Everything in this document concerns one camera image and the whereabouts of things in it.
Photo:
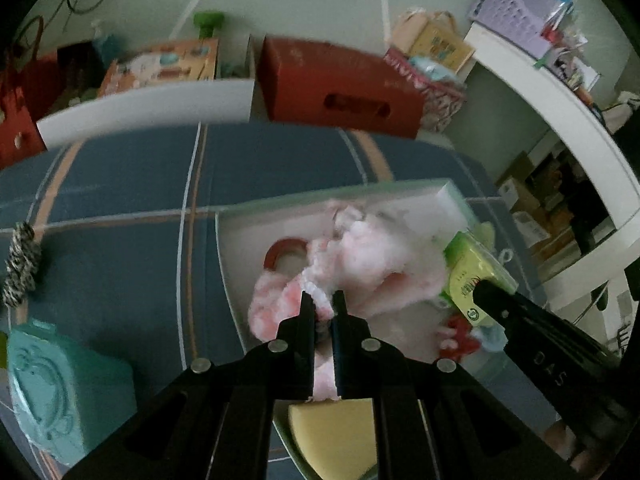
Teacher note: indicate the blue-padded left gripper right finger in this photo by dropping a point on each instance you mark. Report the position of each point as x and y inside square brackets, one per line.
[433, 420]

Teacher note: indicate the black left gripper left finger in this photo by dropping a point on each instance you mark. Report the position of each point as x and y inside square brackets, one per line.
[212, 422]

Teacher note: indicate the yellow sponge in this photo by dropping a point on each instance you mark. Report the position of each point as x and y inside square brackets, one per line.
[336, 438]

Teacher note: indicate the pink fluffy headband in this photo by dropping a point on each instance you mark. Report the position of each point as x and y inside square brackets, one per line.
[373, 258]

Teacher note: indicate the green packaged item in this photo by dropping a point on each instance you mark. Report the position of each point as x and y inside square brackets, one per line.
[470, 262]

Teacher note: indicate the leopard print scrunchie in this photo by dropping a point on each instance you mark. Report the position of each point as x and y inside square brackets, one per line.
[21, 266]

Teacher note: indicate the white shelf unit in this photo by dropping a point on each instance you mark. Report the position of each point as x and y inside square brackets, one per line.
[593, 147]

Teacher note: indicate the teal plastic case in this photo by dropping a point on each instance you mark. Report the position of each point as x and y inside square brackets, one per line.
[66, 397]

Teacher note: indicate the white open storage box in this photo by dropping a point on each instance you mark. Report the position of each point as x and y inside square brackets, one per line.
[433, 209]

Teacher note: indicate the blue plaid bed cover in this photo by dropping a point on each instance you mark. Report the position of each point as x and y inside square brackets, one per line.
[127, 225]

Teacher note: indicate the red patterned gift bag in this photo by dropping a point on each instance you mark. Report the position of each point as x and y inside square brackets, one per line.
[441, 100]

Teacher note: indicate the red cardboard box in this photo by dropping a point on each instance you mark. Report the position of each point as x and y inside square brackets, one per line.
[307, 82]

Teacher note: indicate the orange toy box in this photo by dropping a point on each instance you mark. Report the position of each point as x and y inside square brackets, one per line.
[167, 63]

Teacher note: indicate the red felt handbag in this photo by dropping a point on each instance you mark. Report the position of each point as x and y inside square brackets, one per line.
[27, 95]

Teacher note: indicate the beige gift bag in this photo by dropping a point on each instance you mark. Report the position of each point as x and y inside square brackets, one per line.
[432, 35]

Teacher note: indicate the blue water bottle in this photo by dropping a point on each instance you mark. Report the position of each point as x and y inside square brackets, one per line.
[109, 46]

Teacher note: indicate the lavender perforated basket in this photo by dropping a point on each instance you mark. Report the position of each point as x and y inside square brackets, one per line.
[519, 21]

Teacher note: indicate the green dumbbell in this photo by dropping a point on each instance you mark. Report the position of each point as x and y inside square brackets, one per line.
[208, 23]

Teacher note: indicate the red ring toy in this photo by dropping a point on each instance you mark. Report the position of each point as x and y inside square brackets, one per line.
[284, 247]

